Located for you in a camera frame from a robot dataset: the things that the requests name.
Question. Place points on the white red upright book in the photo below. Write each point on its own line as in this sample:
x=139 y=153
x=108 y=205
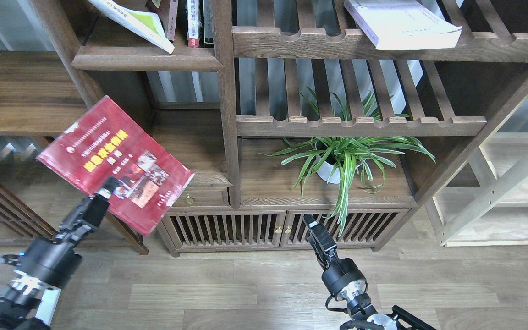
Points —
x=194 y=25

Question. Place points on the red cover book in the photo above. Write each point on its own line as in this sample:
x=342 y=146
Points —
x=106 y=142

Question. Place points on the white thick book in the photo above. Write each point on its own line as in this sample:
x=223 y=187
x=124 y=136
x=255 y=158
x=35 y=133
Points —
x=402 y=25

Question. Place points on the white plant pot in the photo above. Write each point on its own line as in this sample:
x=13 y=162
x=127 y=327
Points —
x=327 y=173

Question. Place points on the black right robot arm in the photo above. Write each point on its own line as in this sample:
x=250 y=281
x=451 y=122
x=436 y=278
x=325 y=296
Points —
x=365 y=317

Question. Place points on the green spider plant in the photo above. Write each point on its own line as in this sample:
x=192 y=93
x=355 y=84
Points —
x=354 y=156

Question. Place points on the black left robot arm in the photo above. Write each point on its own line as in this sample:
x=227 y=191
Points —
x=18 y=299

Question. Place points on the light wooden shelf unit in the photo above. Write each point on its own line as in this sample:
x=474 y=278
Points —
x=486 y=204

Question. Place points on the dark green upright book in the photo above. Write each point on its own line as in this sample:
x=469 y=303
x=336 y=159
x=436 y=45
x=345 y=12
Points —
x=208 y=34

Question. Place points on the dark wooden side table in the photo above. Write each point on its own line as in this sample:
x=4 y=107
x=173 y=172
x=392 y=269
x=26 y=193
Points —
x=38 y=101

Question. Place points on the white flat bar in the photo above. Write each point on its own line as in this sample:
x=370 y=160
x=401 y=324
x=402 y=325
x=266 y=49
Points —
x=47 y=306

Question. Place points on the yellow green cover book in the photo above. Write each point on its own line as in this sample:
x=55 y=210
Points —
x=147 y=25

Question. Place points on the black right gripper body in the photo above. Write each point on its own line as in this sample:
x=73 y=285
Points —
x=341 y=276

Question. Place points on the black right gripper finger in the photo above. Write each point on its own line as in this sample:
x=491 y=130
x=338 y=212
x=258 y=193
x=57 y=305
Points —
x=311 y=222

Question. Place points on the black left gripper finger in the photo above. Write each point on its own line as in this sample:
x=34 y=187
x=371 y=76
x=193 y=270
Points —
x=109 y=185

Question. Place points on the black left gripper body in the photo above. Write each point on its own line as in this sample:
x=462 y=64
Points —
x=54 y=261

